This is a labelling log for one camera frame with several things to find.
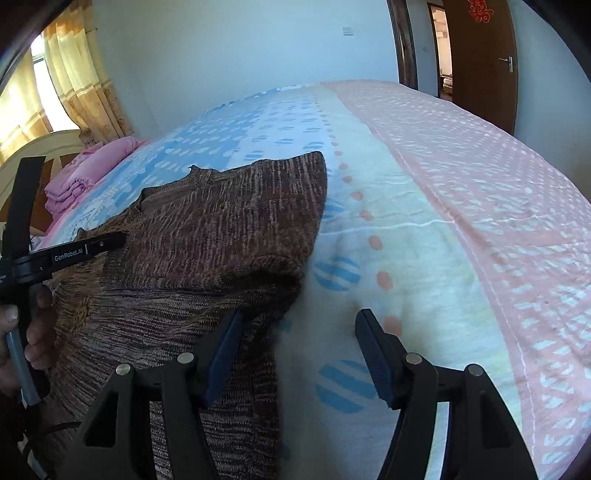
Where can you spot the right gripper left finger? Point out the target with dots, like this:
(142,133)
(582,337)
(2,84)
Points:
(114,440)

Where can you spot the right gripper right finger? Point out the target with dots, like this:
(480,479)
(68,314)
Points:
(483,440)

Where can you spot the brown knit sweater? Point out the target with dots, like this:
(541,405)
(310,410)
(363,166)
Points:
(195,249)

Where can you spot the person's left hand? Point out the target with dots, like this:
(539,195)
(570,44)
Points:
(28,345)

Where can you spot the folded pink blanket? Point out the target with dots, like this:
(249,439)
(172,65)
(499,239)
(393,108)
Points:
(84,172)

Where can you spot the cream wooden headboard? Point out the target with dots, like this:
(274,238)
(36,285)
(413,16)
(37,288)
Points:
(58,149)

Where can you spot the blue pink patterned bedsheet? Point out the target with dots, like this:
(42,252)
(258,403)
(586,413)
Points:
(463,241)

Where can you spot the yellow patterned curtain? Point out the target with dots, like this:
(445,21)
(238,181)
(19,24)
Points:
(79,79)

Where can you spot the brown wooden door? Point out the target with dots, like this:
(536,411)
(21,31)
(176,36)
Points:
(482,84)

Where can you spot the red double happiness decoration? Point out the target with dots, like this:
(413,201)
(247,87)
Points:
(480,11)

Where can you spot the silver door handle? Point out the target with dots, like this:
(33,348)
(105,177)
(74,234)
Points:
(509,61)

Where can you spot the white wall switch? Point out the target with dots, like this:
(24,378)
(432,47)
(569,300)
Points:
(348,31)

